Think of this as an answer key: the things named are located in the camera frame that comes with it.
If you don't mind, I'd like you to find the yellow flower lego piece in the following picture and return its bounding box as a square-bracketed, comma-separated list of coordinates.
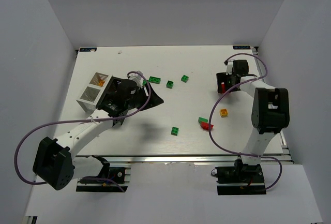
[98, 80, 105, 87]

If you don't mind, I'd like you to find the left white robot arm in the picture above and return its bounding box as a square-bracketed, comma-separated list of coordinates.
[33, 77, 164, 190]

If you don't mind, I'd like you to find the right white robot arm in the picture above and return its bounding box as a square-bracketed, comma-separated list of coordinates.
[216, 59, 290, 166]

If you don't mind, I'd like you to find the black slotted container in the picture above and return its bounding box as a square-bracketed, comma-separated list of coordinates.
[96, 76, 136, 126]

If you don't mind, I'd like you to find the green long lego brick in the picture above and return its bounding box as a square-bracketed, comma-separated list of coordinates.
[148, 76, 161, 84]

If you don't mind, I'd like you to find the right corner label sticker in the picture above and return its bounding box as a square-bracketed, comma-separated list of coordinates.
[232, 45, 251, 50]

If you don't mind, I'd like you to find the corner label sticker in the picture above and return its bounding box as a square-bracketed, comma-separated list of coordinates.
[232, 45, 251, 50]
[79, 47, 97, 52]

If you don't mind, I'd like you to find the dark green lego brick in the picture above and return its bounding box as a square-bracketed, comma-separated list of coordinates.
[166, 81, 174, 88]

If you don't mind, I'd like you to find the red arched lego brick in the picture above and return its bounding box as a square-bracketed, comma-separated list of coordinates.
[221, 82, 227, 94]

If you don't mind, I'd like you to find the white slotted container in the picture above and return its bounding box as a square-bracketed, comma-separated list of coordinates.
[76, 72, 111, 112]

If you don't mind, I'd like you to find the green lego brick upper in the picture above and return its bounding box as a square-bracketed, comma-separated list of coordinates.
[181, 75, 189, 82]

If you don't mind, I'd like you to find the green lego brick lower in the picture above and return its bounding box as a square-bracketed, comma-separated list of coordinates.
[171, 127, 179, 136]

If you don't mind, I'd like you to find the yellow square lego brick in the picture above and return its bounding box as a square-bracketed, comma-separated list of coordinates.
[219, 109, 228, 117]

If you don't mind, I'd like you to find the green slope lego brick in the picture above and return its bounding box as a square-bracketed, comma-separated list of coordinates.
[198, 117, 208, 124]

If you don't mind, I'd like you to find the red curved lego brick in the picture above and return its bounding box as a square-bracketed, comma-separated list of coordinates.
[200, 122, 214, 130]

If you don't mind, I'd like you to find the left corner label sticker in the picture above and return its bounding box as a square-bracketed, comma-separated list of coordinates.
[79, 47, 97, 52]

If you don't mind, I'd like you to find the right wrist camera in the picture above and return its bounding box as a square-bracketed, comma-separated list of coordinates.
[224, 61, 233, 75]

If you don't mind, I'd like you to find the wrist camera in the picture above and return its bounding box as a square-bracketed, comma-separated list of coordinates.
[224, 61, 233, 75]
[127, 71, 144, 87]

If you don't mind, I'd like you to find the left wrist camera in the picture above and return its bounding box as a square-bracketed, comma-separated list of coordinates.
[127, 71, 144, 87]

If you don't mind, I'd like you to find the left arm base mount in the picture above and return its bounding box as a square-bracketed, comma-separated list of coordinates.
[72, 155, 131, 192]

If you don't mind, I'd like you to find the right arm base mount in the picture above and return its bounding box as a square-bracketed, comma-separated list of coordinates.
[210, 159, 266, 196]

